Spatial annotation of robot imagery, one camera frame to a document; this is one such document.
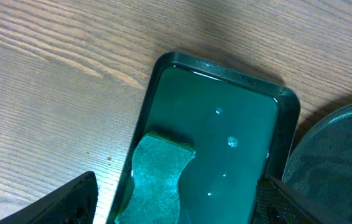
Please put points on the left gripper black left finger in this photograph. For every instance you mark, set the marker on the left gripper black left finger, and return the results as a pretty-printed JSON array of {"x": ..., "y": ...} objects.
[{"x": 73, "y": 203}]

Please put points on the rectangular black water tray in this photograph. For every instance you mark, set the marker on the rectangular black water tray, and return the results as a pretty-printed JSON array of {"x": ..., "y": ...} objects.
[{"x": 239, "y": 126}]

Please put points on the round black tray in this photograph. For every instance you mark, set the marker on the round black tray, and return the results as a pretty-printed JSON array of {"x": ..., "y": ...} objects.
[{"x": 320, "y": 166}]

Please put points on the green sponge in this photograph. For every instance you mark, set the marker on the green sponge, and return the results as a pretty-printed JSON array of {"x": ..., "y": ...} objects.
[{"x": 156, "y": 166}]

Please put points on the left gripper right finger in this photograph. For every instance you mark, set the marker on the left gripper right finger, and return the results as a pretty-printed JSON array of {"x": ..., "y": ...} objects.
[{"x": 279, "y": 203}]

